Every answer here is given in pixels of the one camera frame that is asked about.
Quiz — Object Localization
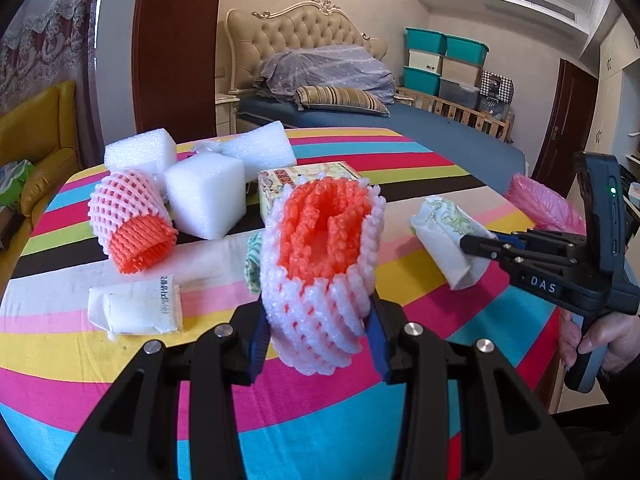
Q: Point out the floral tissue packet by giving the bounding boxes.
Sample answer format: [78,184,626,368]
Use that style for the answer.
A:
[409,195,497,290]

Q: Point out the green zigzag cloth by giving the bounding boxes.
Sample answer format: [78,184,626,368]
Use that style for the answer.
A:
[244,231,262,294]

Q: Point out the pink foam fruit net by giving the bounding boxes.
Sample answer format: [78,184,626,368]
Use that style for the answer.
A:
[260,177,386,376]

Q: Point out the white paper packet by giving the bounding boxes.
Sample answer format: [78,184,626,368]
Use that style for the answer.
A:
[87,275,183,340]

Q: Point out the herbal medicine box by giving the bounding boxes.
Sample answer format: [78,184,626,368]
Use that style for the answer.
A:
[257,162,361,220]

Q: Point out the pink orange foam net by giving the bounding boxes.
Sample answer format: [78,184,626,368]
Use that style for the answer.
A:
[88,169,178,274]

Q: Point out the pink trash bag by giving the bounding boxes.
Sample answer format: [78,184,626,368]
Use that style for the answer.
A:
[506,174,587,235]

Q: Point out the person's right hand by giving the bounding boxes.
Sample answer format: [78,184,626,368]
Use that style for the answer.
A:
[559,309,640,373]

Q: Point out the blue mattress bed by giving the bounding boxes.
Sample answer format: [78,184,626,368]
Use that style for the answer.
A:
[236,96,526,194]

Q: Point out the dark wood door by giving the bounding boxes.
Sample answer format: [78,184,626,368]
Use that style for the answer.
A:
[532,58,598,197]

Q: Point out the white foam block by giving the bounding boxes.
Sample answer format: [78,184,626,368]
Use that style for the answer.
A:
[104,128,177,185]
[164,152,246,240]
[192,122,297,182]

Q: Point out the black white checked bag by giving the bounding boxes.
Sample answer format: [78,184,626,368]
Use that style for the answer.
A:
[480,70,514,104]

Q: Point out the grey clear storage bin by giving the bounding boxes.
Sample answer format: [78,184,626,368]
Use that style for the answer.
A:
[438,77,480,110]

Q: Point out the beige storage box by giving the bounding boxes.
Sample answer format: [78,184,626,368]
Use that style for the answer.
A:
[440,56,483,87]

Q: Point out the teal storage bin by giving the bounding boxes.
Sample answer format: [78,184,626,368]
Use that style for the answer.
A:
[446,35,489,66]
[404,66,440,96]
[406,27,447,55]

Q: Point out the white storage box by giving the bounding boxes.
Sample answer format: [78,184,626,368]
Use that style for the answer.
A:
[408,49,442,75]

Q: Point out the striped pillow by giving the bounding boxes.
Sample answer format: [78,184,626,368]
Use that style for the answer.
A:
[294,86,390,117]

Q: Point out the white bedside table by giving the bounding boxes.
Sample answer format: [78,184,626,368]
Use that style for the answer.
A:
[214,93,240,136]

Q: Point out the grey purple duvet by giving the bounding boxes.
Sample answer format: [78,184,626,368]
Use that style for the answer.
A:
[253,44,396,104]

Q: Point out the green tissue pack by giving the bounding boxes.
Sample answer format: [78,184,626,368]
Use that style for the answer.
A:
[0,159,35,208]

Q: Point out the dark wood wardrobe panel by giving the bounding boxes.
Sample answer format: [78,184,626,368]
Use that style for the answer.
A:
[131,0,219,143]

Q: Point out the yellow leather armchair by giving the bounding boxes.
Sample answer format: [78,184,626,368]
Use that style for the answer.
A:
[1,80,80,285]

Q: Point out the tufted beige headboard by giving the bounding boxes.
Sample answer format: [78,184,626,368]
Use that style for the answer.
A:
[224,0,387,96]

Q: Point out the lace curtain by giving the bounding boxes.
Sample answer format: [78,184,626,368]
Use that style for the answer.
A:
[1,0,104,166]

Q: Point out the wooden crib rail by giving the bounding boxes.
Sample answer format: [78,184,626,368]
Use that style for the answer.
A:
[394,87,513,143]

